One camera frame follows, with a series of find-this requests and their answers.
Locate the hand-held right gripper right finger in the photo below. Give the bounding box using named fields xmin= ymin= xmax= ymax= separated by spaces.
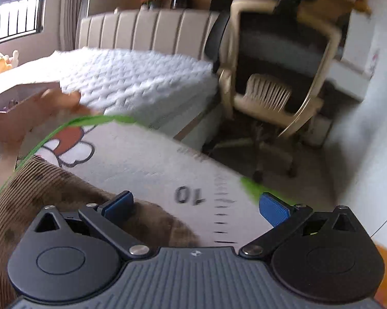
xmin=239 ymin=192 xmax=360 ymax=259

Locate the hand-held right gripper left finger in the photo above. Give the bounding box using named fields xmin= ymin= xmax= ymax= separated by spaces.
xmin=34 ymin=191 xmax=150 ymax=260

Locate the brown dotted corduroy garment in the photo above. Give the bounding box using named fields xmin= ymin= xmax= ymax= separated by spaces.
xmin=0 ymin=155 xmax=200 ymax=309

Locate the printed cartoon play mat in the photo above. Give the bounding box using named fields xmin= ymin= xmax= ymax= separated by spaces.
xmin=16 ymin=114 xmax=387 ymax=297

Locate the white quilted mattress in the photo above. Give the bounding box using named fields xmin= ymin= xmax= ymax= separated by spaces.
xmin=0 ymin=48 xmax=223 ymax=152

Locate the beige mesh office chair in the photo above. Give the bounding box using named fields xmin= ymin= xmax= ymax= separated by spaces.
xmin=201 ymin=0 xmax=342 ymax=184

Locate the beige padded headboard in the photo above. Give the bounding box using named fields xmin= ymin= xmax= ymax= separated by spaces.
xmin=77 ymin=9 xmax=223 ymax=62

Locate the white box with pink label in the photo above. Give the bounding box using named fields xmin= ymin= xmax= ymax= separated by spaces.
xmin=346 ymin=8 xmax=381 ymax=78

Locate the beige curtain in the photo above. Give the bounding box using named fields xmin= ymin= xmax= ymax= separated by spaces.
xmin=60 ymin=0 xmax=94 ymax=52

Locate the barred window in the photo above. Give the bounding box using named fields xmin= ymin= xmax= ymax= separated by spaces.
xmin=0 ymin=0 xmax=47 ymax=49

